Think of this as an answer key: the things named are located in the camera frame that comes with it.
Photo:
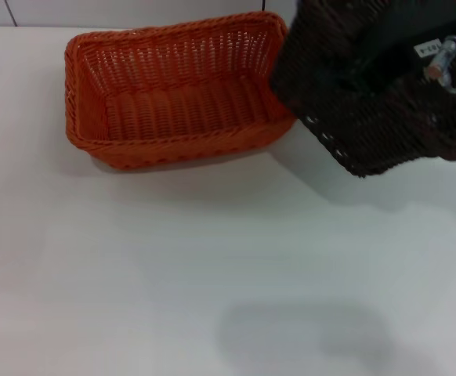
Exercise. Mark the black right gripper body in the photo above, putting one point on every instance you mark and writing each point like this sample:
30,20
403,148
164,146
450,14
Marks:
388,43

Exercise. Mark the dark brown woven basket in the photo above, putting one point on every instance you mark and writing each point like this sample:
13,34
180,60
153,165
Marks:
369,129

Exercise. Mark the orange woven plastic basket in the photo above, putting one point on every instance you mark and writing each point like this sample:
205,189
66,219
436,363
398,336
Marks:
173,117

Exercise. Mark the silver cylindrical connector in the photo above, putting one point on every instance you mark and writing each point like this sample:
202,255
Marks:
441,58

